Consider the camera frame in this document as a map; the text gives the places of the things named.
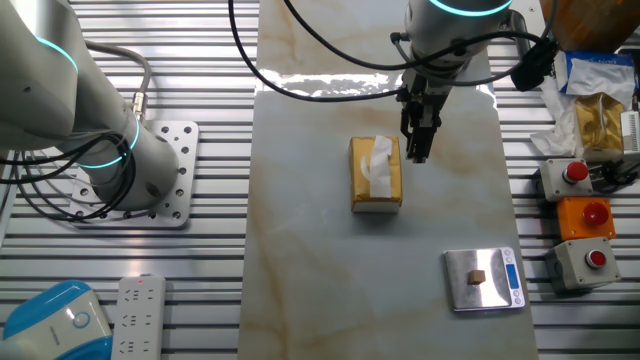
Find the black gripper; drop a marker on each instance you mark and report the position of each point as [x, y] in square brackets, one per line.
[427, 90]

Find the small brown cube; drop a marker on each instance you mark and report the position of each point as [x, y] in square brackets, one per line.
[476, 277]

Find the white Flexiv robot arm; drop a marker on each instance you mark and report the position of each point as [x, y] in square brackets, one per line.
[50, 75]

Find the silver digital scale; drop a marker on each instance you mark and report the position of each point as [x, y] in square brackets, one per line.
[480, 280]

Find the yellow tissue pack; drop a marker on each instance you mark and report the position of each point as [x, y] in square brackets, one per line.
[376, 175]

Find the white crumpled tissue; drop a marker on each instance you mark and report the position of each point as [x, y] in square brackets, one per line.
[557, 135]

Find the small grey emergency stop box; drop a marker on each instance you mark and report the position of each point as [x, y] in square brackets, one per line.
[565, 179]

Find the yellow transparent plastic bag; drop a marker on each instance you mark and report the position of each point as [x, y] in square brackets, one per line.
[598, 125]

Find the orange emergency stop box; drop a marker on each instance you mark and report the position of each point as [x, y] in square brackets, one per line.
[585, 217]

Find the blue and white plastic pack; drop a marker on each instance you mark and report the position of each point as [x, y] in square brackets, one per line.
[595, 72]

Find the brown cardboard box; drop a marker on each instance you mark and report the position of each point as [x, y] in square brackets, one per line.
[590, 22]

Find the large grey emergency stop box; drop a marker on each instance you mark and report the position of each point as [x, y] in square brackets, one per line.
[582, 265]

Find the white barcode box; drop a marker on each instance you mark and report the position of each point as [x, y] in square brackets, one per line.
[631, 131]

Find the white power strip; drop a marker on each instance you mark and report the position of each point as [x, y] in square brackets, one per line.
[138, 317]

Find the blue and white device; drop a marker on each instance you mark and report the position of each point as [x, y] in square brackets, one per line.
[55, 322]

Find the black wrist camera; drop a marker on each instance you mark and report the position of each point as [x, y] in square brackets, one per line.
[534, 65]

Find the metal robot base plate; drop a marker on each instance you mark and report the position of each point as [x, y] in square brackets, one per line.
[182, 170]

